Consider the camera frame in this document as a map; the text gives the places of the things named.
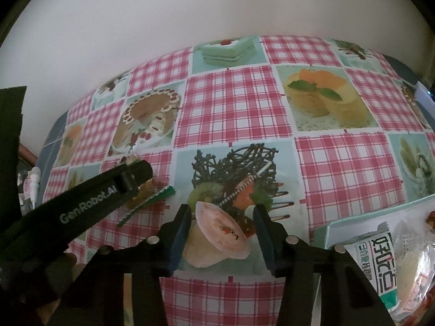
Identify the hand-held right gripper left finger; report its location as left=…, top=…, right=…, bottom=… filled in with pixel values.
left=56, top=204, right=192, bottom=326

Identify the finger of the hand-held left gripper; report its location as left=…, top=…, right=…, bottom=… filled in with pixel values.
left=118, top=160, right=153, bottom=195

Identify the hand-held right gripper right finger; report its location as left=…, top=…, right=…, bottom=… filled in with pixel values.
left=252, top=204, right=396, bottom=326

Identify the clear packet with green edges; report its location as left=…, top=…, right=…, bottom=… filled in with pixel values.
left=117, top=153, right=175, bottom=228

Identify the small jelly cup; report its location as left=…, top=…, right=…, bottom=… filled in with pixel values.
left=183, top=201, right=251, bottom=269

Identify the white box with teal rim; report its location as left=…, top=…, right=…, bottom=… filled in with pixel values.
left=312, top=198, right=435, bottom=326

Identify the white snack packet green trim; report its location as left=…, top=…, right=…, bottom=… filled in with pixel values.
left=343, top=222, right=400, bottom=313

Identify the bun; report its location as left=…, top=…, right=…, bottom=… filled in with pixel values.
left=391, top=211, right=435, bottom=320

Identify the white handheld device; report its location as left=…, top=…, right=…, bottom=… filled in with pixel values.
left=27, top=167, right=42, bottom=208

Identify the dark flat panel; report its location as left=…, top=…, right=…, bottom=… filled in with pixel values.
left=0, top=86, right=27, bottom=218

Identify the white power strip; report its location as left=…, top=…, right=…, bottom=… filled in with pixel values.
left=415, top=81, right=435, bottom=104

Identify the brown wooden frame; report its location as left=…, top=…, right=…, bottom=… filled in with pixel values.
left=18, top=143, right=38, bottom=164

